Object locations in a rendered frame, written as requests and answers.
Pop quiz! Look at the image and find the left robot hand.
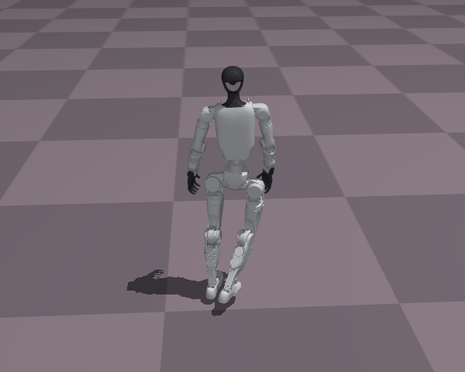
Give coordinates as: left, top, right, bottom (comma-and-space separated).
188, 171, 201, 195

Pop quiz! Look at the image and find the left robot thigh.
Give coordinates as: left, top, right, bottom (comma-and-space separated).
205, 171, 224, 245

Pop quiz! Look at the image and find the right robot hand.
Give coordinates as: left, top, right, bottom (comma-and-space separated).
257, 167, 274, 194

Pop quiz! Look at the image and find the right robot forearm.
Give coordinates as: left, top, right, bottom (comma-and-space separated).
263, 143, 276, 174

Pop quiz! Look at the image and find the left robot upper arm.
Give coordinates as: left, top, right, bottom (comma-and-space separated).
191, 105, 215, 153

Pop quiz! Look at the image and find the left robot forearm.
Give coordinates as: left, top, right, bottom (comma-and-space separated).
187, 140, 202, 176

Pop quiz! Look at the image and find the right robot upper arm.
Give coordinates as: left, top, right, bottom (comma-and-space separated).
253, 103, 274, 150

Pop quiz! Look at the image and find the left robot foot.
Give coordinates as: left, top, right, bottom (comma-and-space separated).
205, 271, 223, 299

